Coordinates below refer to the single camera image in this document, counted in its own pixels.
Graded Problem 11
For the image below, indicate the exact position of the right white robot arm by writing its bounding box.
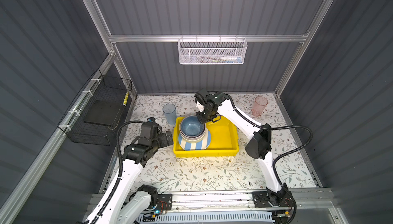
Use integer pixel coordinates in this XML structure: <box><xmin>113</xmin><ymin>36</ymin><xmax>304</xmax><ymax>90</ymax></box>
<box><xmin>194</xmin><ymin>89</ymin><xmax>286</xmax><ymax>198</ymax></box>

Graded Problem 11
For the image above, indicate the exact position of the yellow plastic bin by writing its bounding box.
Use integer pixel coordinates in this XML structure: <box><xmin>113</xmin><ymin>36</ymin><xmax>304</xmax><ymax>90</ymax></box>
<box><xmin>174</xmin><ymin>117</ymin><xmax>239</xmax><ymax>157</ymax></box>

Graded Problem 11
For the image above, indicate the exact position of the dark blue bowl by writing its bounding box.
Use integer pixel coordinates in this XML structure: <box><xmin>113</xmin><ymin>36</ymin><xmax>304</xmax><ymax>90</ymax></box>
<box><xmin>180</xmin><ymin>115</ymin><xmax>205</xmax><ymax>138</ymax></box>

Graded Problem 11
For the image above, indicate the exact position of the aluminium front rail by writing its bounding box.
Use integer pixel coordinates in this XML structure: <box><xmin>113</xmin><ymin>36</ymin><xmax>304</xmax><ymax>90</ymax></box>
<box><xmin>159</xmin><ymin>188</ymin><xmax>336</xmax><ymax>212</ymax></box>

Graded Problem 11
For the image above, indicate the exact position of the yellow tag on basket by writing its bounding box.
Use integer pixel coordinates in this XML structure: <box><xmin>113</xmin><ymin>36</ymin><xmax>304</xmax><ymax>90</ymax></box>
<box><xmin>123</xmin><ymin>91</ymin><xmax>129</xmax><ymax>106</ymax></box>

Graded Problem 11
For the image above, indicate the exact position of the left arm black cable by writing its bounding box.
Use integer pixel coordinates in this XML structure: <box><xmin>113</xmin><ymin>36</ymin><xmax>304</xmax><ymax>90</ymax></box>
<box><xmin>88</xmin><ymin>120</ymin><xmax>151</xmax><ymax>224</ymax></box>

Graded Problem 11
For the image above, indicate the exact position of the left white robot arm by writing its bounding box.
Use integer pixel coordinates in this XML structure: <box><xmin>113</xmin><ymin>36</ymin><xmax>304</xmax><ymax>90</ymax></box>
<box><xmin>84</xmin><ymin>117</ymin><xmax>174</xmax><ymax>224</ymax></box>

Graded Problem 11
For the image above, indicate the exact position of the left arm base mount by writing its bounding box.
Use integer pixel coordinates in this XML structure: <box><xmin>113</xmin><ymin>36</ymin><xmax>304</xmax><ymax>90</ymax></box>
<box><xmin>129</xmin><ymin>193</ymin><xmax>173</xmax><ymax>212</ymax></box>

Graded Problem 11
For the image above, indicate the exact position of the white wire mesh basket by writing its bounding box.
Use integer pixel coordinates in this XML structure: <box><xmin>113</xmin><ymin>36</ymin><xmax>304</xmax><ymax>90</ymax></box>
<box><xmin>177</xmin><ymin>36</ymin><xmax>248</xmax><ymax>65</ymax></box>

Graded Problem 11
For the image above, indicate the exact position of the black wire basket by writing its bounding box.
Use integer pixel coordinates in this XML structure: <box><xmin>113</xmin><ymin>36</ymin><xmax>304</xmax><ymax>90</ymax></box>
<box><xmin>58</xmin><ymin>71</ymin><xmax>133</xmax><ymax>146</ymax></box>

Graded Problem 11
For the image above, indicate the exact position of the white marker in basket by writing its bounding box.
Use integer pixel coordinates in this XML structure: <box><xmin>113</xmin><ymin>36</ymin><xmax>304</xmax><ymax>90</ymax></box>
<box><xmin>220</xmin><ymin>56</ymin><xmax>242</xmax><ymax>63</ymax></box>

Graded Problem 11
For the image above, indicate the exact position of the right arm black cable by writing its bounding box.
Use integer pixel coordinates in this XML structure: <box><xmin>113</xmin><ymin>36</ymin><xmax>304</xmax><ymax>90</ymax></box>
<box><xmin>208</xmin><ymin>90</ymin><xmax>313</xmax><ymax>224</ymax></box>

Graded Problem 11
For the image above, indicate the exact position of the blue plastic cup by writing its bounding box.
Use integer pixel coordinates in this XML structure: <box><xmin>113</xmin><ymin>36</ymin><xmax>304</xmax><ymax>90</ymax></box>
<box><xmin>162</xmin><ymin>104</ymin><xmax>177</xmax><ymax>125</ymax></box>

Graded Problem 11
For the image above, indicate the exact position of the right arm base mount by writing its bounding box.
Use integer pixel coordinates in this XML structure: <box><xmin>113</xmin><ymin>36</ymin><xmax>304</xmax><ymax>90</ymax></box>
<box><xmin>252</xmin><ymin>190</ymin><xmax>295</xmax><ymax>209</ymax></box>

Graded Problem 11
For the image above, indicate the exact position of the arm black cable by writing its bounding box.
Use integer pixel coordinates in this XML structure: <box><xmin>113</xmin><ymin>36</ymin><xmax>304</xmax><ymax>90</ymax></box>
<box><xmin>88</xmin><ymin>120</ymin><xmax>151</xmax><ymax>224</ymax></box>
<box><xmin>208</xmin><ymin>90</ymin><xmax>313</xmax><ymax>224</ymax></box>

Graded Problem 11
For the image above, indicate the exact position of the purple bowl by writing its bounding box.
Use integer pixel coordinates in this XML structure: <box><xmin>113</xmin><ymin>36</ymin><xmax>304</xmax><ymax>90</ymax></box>
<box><xmin>180</xmin><ymin>125</ymin><xmax>207</xmax><ymax>142</ymax></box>

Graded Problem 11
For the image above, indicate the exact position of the pink plastic cup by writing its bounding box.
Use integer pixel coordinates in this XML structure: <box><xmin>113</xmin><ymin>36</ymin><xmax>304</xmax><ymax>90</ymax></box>
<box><xmin>252</xmin><ymin>96</ymin><xmax>268</xmax><ymax>117</ymax></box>

